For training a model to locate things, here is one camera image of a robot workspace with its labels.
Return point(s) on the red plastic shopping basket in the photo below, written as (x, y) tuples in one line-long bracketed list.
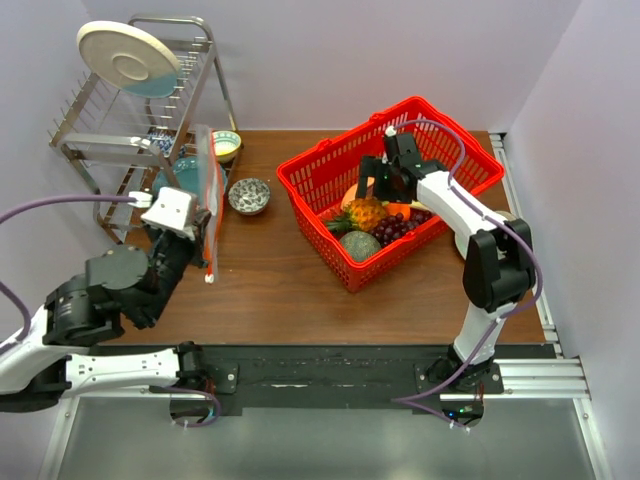
[(317, 179)]

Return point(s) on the metal dish rack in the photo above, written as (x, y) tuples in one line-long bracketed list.
[(103, 131)]

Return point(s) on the green netted melon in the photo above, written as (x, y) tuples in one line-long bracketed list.
[(360, 246)]

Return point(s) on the small toy pineapple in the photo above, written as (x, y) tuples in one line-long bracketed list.
[(360, 214)]

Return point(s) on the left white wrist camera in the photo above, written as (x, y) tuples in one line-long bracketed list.
[(173, 210)]

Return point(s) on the clear zip top bag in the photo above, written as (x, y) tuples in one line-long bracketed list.
[(211, 199)]

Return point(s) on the mint green saucer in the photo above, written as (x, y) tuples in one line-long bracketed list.
[(460, 245)]

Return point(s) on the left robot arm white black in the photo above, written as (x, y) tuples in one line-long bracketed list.
[(53, 360)]

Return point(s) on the orange fruit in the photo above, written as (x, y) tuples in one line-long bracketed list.
[(399, 210)]

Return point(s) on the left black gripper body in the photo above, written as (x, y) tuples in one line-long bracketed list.
[(175, 256)]

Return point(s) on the cream enamel mug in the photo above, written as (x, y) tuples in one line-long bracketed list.
[(508, 216)]

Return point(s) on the black white patterned bowl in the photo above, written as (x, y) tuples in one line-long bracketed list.
[(249, 196)]

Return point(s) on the large white blue plate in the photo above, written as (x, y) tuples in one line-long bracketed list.
[(129, 58)]

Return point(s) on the blue patterned dish in rack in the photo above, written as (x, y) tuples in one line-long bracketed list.
[(163, 140)]

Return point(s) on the purple grape bunch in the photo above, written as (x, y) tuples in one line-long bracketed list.
[(395, 227)]

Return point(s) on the yellow rimmed teal bowl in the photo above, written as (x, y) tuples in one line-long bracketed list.
[(226, 145)]

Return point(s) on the teal scalloped plate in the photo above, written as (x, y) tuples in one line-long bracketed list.
[(186, 171)]

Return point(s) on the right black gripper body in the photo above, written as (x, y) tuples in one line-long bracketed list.
[(387, 188)]

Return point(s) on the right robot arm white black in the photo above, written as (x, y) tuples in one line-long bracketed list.
[(499, 268)]

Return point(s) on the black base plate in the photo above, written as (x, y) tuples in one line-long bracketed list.
[(329, 377)]

